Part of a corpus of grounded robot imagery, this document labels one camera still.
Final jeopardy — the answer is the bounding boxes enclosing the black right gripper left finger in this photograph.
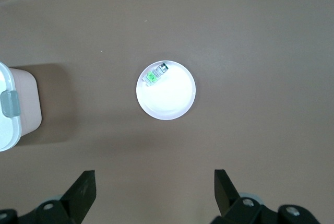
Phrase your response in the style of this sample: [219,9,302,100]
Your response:
[0,169,97,224]

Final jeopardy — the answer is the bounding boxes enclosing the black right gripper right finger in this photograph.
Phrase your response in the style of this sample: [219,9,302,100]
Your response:
[211,169,323,224]

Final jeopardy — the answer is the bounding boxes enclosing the white lidded storage box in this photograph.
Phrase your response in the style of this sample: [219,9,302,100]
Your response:
[0,61,43,152]

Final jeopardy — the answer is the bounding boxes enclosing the pink round plate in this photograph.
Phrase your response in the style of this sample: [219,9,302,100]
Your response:
[135,60,197,121]

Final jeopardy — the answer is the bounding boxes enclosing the green and white switch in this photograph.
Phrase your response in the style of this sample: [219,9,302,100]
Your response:
[142,62,170,87]

